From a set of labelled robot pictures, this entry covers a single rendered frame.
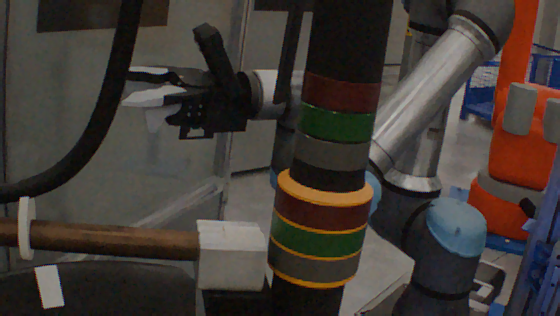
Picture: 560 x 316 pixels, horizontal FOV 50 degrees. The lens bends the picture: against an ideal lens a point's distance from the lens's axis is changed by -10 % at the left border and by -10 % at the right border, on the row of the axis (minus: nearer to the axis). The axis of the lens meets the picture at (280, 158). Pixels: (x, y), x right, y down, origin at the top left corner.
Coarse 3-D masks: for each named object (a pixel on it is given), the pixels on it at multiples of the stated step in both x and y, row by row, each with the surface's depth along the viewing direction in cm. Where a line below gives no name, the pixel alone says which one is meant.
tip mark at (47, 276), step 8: (40, 272) 45; (48, 272) 45; (56, 272) 45; (40, 280) 44; (48, 280) 44; (56, 280) 45; (40, 288) 44; (48, 288) 44; (56, 288) 44; (48, 296) 44; (56, 296) 44; (48, 304) 44; (56, 304) 44
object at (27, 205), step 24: (120, 24) 25; (120, 48) 25; (120, 72) 26; (120, 96) 26; (96, 120) 26; (96, 144) 27; (72, 168) 27; (0, 192) 27; (24, 192) 27; (48, 192) 27; (24, 216) 27; (24, 240) 27
